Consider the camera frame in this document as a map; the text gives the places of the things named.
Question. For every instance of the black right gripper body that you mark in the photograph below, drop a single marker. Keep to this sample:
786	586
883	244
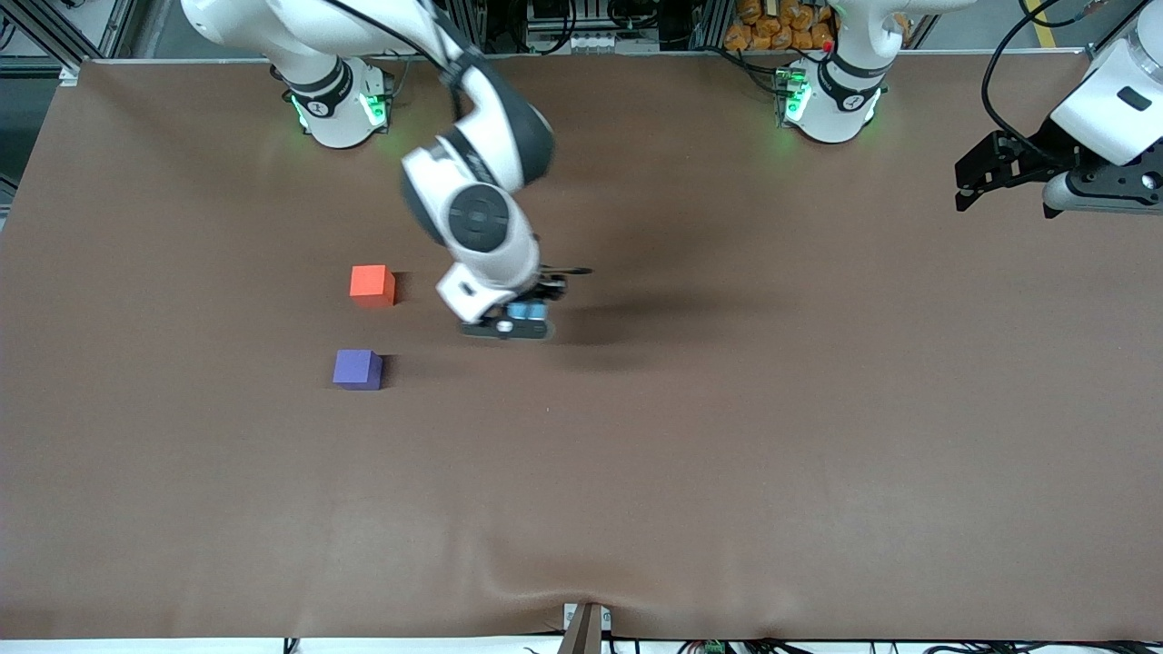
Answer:
548	287

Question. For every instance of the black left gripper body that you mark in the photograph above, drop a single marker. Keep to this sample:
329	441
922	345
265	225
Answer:
1041	151

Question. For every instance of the blue foam block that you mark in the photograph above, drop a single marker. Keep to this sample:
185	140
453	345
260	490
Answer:
527	312

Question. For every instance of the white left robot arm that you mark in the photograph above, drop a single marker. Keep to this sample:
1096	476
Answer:
840	100

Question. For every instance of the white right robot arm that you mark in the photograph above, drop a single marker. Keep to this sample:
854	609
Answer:
482	227

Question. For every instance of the orange foam block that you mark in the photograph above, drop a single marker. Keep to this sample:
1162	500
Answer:
372	285

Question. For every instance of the purple foam block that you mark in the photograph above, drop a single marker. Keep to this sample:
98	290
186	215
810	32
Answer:
356	370

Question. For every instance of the brown table mat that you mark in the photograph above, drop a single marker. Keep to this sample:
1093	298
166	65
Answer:
636	472

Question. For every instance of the pile of orange packets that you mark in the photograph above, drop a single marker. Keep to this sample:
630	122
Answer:
781	25

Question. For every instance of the white power strip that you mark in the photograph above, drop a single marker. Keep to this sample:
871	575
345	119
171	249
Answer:
591	42

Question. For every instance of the green terminal connector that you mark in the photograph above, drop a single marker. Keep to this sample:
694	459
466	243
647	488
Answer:
713	648

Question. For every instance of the brown camera mount bracket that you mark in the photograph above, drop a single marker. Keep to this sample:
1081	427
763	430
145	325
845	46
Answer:
583	629

